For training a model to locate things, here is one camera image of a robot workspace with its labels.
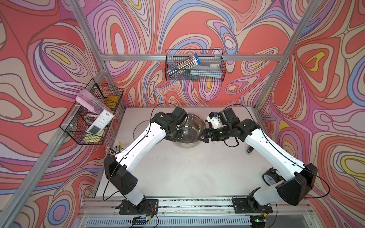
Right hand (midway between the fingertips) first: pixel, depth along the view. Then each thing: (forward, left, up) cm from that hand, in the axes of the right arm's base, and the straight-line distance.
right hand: (206, 141), depth 75 cm
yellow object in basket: (+21, +52, +13) cm, 57 cm away
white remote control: (+5, +53, +12) cm, 55 cm away
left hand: (+3, +16, 0) cm, 16 cm away
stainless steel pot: (+22, +5, -16) cm, 27 cm away
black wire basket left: (+9, +62, +9) cm, 63 cm away
